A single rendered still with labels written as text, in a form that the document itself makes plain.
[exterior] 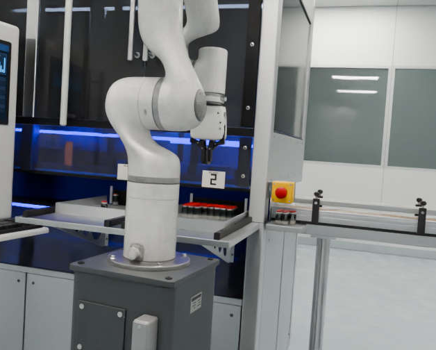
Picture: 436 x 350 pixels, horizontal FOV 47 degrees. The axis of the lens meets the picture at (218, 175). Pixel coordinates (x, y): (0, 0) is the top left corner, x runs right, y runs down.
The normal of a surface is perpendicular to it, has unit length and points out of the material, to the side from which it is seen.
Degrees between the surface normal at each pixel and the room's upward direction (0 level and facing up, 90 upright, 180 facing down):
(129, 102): 91
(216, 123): 91
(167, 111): 110
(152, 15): 94
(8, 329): 90
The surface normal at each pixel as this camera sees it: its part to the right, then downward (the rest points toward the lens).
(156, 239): 0.34, 0.07
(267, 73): -0.29, 0.04
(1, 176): 0.92, 0.08
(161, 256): 0.58, 0.08
